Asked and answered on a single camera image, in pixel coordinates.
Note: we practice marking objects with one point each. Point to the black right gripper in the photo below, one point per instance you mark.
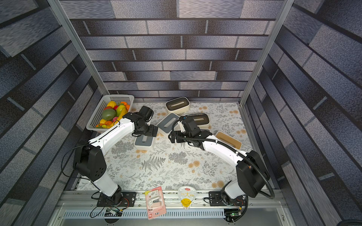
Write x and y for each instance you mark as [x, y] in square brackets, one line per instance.
[175, 137]

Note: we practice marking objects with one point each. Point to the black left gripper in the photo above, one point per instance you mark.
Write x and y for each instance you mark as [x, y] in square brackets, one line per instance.
[151, 133]

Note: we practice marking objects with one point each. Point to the grey lid tissue box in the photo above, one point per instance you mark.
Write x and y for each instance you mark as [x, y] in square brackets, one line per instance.
[145, 143]
[165, 125]

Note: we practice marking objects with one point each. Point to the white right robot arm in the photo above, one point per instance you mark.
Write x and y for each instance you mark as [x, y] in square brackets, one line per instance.
[252, 175]

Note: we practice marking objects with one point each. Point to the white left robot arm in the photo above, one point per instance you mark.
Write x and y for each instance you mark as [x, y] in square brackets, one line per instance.
[89, 160]

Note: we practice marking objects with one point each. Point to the brown lid rounded tissue box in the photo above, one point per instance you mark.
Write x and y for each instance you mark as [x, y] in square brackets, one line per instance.
[201, 119]

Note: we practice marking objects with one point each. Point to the dark brown lid tissue box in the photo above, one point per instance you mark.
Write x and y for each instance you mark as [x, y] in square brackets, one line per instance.
[178, 105]

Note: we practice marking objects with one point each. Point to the wooden lid tissue box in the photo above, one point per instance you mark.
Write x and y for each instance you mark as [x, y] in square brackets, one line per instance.
[229, 140]

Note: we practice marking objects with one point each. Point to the orange toy fruit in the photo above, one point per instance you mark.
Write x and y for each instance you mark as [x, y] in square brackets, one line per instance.
[127, 106]

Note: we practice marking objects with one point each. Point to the yellow toy banana bunch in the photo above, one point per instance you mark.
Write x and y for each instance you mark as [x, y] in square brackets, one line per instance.
[109, 124]

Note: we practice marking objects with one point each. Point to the yellow-green toy pear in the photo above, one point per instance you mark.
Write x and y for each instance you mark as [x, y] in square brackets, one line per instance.
[121, 110]

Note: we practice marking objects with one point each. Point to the white plastic fruit basket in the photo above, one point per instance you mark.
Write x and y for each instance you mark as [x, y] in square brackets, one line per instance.
[96, 115]

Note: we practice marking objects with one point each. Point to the yellow toy lemon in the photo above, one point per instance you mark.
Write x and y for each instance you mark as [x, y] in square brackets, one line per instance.
[111, 104]

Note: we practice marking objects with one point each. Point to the green toy mango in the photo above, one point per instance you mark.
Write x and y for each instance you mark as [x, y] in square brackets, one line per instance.
[109, 114]

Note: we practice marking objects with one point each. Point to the yellow smiley snack cup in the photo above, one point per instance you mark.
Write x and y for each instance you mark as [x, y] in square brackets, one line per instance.
[187, 195]

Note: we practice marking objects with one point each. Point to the pink blister pack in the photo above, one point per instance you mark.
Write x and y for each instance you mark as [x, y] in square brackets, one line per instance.
[155, 203]

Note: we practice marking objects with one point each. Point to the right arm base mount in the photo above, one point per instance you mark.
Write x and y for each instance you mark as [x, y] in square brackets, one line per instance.
[219, 198]

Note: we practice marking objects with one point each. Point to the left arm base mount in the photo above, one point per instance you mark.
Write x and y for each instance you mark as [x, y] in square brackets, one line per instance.
[119, 199]

